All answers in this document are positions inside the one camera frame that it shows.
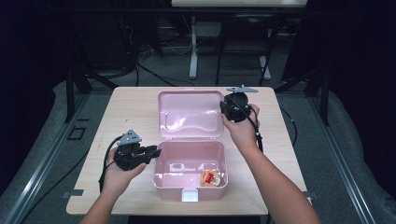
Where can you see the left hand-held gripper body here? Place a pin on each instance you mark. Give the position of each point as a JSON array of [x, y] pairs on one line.
[[130, 157]]

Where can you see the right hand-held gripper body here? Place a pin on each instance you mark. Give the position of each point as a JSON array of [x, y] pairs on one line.
[[236, 107]]

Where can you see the pink lidded storage box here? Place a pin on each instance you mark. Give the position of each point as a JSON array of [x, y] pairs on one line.
[[190, 155]]

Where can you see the round snack packet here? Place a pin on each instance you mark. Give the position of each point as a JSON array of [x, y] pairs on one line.
[[210, 178]]

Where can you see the person's left hand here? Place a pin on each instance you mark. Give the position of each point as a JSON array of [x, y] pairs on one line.
[[120, 180]]

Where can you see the person's right hand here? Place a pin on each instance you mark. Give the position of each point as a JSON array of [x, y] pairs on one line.
[[241, 133]]

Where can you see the grey tape piece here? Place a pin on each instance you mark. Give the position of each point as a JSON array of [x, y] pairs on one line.
[[313, 195], [73, 193]]

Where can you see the black chair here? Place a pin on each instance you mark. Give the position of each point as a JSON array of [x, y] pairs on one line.
[[246, 34]]

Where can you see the white desk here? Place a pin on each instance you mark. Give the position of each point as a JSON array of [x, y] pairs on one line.
[[193, 46]]

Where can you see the black metal stand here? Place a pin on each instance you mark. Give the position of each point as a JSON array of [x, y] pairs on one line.
[[70, 96], [325, 99]]

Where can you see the aluminium floor rail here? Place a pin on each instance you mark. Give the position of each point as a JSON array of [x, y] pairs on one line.
[[46, 161], [342, 161]]

